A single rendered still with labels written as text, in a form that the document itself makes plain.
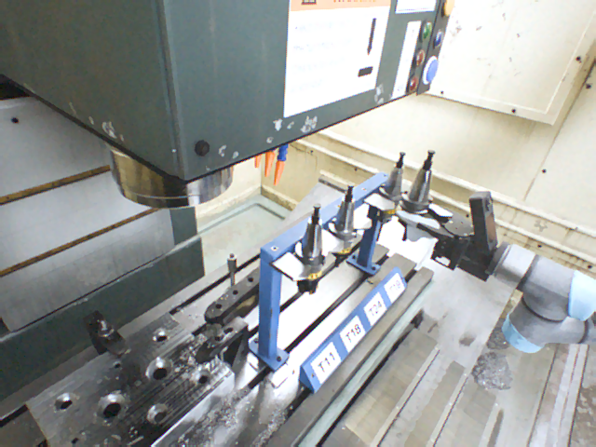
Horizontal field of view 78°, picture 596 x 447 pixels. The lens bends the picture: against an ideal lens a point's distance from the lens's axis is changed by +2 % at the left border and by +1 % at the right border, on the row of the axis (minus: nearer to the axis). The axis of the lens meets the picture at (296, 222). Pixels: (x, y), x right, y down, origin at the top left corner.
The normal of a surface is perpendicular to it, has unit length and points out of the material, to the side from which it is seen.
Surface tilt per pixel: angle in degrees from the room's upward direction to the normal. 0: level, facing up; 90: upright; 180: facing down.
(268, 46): 90
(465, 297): 24
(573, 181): 90
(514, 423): 17
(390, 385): 7
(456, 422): 8
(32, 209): 89
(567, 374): 0
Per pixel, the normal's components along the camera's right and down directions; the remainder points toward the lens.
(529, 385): -0.16, -0.90
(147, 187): -0.16, 0.56
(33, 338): 0.76, 0.42
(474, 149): -0.65, 0.40
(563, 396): 0.07, -0.81
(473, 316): -0.20, -0.58
